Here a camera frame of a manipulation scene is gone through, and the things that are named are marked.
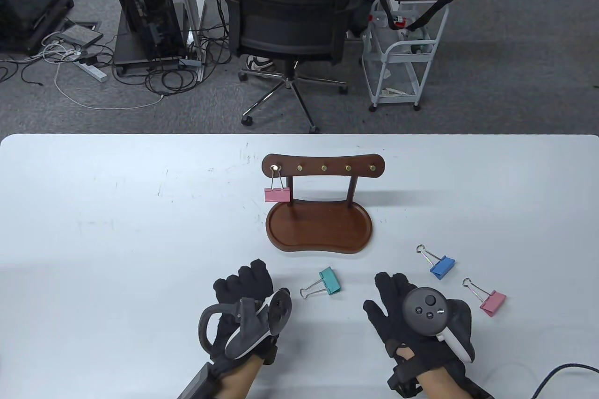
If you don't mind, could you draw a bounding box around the blue binder clip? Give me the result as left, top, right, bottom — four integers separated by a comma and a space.
416, 244, 456, 280

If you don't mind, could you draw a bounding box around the black tower stand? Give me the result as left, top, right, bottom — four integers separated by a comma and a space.
114, 11, 188, 78

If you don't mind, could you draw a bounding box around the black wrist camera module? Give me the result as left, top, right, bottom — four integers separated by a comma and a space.
177, 364, 213, 399

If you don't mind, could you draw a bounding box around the person's left hand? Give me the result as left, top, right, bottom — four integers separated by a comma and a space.
206, 259, 277, 374

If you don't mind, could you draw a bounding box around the grey handheld controller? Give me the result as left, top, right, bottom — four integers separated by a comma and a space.
403, 287, 475, 363
198, 289, 293, 361

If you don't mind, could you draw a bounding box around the person's right hand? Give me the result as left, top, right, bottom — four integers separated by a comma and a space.
364, 271, 469, 374

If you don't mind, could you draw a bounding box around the teal binder clip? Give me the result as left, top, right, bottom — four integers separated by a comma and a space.
299, 267, 342, 299

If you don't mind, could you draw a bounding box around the grey floor socket plate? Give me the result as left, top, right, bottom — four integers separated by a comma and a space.
61, 25, 103, 49

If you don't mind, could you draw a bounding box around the black mesh office chair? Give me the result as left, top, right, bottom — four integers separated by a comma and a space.
219, 0, 364, 134

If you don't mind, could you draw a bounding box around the brown wooden key rack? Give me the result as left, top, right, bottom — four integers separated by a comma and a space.
262, 153, 386, 254

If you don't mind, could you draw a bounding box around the white power strip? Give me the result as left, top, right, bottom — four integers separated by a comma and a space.
70, 55, 107, 84

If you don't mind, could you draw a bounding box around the white rolling cart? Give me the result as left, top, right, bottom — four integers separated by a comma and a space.
362, 0, 451, 112

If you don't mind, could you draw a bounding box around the pink binder clip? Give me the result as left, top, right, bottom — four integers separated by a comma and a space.
462, 278, 507, 318
264, 164, 292, 204

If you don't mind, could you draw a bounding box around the person's right forearm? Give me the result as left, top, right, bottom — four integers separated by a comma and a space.
416, 366, 461, 399

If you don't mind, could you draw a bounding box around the black braided cable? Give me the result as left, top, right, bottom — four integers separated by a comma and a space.
531, 362, 599, 399

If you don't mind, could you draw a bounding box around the thin white cable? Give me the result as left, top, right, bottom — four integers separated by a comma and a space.
54, 41, 165, 110

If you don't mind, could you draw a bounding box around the tangle of black cables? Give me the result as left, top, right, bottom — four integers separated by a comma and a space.
111, 20, 233, 94

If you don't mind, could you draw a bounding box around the person's left forearm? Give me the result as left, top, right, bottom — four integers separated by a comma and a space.
218, 357, 263, 399

